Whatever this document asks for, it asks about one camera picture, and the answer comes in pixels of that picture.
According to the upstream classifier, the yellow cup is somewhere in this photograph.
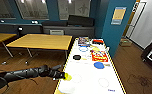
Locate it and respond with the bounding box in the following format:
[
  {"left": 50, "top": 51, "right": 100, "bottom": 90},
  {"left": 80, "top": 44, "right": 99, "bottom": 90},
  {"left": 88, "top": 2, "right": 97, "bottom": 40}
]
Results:
[{"left": 64, "top": 73, "right": 73, "bottom": 82}]

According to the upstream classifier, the open cardboard box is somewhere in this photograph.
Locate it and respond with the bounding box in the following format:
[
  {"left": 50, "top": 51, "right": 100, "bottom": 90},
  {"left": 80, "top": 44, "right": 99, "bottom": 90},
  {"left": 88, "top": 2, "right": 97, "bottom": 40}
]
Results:
[{"left": 118, "top": 38, "right": 132, "bottom": 48}]

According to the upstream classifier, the air hockey table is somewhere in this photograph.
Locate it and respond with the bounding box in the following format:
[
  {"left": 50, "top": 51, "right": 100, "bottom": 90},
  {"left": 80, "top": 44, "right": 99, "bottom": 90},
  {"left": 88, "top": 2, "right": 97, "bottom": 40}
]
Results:
[{"left": 53, "top": 37, "right": 126, "bottom": 94}]

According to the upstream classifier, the white bowl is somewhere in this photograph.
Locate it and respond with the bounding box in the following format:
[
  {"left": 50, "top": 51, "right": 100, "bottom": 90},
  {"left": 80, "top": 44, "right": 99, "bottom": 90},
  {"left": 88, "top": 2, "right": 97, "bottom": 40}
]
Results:
[{"left": 78, "top": 46, "right": 89, "bottom": 53}]

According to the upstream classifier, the blue bowl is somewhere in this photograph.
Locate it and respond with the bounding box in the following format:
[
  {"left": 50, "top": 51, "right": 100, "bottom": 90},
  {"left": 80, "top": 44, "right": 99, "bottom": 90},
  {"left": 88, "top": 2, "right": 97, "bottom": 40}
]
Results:
[{"left": 93, "top": 61, "right": 105, "bottom": 70}]

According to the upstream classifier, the red orange game box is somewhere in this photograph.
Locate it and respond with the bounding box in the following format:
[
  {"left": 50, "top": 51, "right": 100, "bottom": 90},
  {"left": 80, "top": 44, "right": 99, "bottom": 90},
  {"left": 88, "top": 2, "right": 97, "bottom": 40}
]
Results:
[{"left": 90, "top": 50, "right": 109, "bottom": 63}]

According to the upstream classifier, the dark grey sofa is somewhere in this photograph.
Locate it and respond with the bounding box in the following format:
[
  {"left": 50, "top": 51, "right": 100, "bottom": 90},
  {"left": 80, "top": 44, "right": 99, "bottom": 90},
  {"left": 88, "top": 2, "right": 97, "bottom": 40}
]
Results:
[{"left": 41, "top": 14, "right": 96, "bottom": 38}]

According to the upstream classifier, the flat red object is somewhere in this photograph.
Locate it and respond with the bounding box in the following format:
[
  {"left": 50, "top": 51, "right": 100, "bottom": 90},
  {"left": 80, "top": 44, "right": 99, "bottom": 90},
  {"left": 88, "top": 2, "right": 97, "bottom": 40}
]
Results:
[{"left": 92, "top": 38, "right": 105, "bottom": 46}]

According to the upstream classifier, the long dark grey bench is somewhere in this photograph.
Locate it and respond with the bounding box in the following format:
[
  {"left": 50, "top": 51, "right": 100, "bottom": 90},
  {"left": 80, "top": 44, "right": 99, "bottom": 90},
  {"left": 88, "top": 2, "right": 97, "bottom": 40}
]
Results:
[{"left": 0, "top": 22, "right": 43, "bottom": 35}]

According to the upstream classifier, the framed interior window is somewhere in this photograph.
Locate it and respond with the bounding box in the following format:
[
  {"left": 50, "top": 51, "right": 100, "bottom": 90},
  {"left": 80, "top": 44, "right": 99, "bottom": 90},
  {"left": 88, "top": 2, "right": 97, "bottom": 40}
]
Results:
[
  {"left": 15, "top": 0, "right": 50, "bottom": 21},
  {"left": 0, "top": 0, "right": 17, "bottom": 20},
  {"left": 57, "top": 0, "right": 92, "bottom": 21}
]

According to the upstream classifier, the brown wooden door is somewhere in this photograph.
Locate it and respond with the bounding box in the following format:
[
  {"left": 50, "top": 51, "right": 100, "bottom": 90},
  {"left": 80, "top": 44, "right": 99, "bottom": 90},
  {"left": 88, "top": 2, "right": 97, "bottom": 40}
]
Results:
[{"left": 123, "top": 8, "right": 138, "bottom": 39}]

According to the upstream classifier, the pale framed wall sign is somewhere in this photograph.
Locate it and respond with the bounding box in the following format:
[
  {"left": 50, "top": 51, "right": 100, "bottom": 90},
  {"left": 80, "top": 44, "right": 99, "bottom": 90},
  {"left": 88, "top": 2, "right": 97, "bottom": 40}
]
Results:
[{"left": 111, "top": 6, "right": 128, "bottom": 26}]

